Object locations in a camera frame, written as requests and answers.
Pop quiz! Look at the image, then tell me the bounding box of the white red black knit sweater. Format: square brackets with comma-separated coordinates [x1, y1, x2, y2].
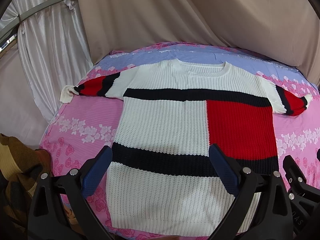
[60, 59, 312, 237]

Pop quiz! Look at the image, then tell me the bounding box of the brown yellow striped cloth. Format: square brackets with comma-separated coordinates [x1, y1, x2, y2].
[1, 134, 51, 232]

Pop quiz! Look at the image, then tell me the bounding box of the pink floral bed sheet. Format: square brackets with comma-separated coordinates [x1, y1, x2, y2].
[41, 44, 319, 239]

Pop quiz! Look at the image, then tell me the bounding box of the white satin curtain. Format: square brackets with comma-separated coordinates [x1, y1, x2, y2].
[1, 0, 93, 148]

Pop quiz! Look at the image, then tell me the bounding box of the beige draped cloth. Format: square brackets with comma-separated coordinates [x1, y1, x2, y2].
[78, 0, 319, 84]

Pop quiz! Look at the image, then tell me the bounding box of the grey metal rail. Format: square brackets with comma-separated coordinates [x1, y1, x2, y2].
[1, 0, 64, 46]

